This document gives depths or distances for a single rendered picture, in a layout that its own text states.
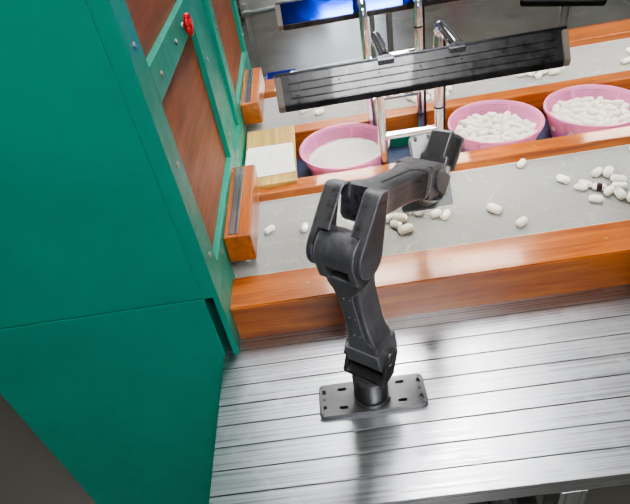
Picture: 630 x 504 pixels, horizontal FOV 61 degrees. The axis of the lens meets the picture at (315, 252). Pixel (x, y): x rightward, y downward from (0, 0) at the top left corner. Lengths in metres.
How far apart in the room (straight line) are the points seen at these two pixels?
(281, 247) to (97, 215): 0.48
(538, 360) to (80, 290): 0.88
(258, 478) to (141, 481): 0.70
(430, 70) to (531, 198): 0.41
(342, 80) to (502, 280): 0.54
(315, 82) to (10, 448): 1.65
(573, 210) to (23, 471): 1.85
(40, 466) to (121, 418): 0.75
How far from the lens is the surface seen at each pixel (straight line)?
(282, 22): 1.72
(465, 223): 1.31
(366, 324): 0.86
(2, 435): 2.30
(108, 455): 1.56
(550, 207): 1.38
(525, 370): 1.11
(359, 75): 1.20
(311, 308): 1.14
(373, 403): 1.02
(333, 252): 0.74
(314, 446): 1.02
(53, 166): 0.95
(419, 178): 0.88
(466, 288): 1.17
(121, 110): 0.87
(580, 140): 1.60
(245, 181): 1.34
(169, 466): 1.58
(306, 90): 1.20
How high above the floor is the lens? 1.54
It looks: 39 degrees down
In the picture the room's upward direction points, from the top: 11 degrees counter-clockwise
